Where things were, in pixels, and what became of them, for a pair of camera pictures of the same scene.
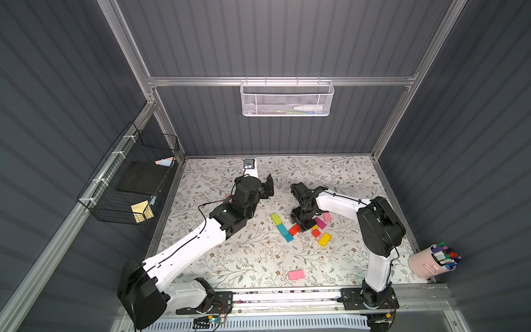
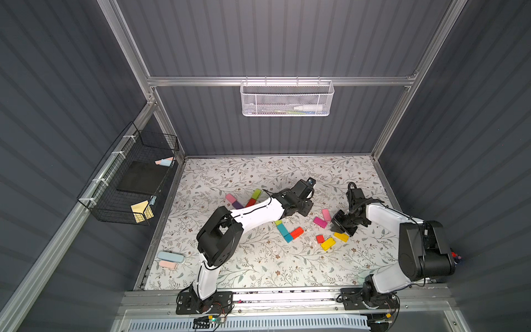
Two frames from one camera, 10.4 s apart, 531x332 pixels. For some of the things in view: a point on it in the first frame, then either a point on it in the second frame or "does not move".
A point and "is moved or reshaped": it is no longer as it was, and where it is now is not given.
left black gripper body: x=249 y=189 → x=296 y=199
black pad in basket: x=143 y=177 does not move
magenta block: x=320 y=223 does not move
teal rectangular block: x=283 y=229 does not move
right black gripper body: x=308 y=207 → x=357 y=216
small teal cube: x=289 y=238 does not move
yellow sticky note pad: x=142 y=211 does not move
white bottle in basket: x=308 y=108 does not move
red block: x=294 y=229 is moved or reshaped
